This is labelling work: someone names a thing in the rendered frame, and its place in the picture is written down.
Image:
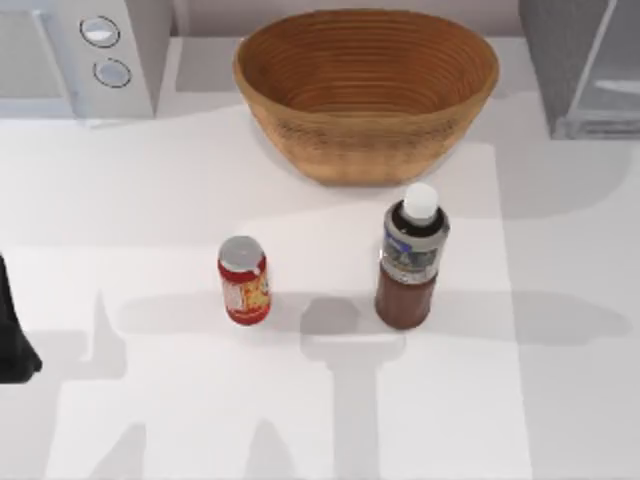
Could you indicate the red and yellow can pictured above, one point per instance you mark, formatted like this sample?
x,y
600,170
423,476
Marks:
x,y
246,290

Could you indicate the brown bottle with white cap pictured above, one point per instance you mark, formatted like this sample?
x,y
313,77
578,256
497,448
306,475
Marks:
x,y
407,280

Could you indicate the brown woven basket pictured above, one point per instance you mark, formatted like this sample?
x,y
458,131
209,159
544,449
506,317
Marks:
x,y
365,100

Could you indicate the small microwave knob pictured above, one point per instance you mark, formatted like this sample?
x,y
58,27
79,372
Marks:
x,y
112,72

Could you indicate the large microwave knob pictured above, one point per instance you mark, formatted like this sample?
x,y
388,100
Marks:
x,y
99,31

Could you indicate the pale microwave oven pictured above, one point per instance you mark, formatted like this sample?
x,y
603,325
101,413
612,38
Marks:
x,y
60,60

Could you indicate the grey cabinet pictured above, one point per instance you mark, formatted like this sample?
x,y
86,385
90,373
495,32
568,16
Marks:
x,y
585,65

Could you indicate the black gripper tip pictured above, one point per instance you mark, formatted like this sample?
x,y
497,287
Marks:
x,y
11,345

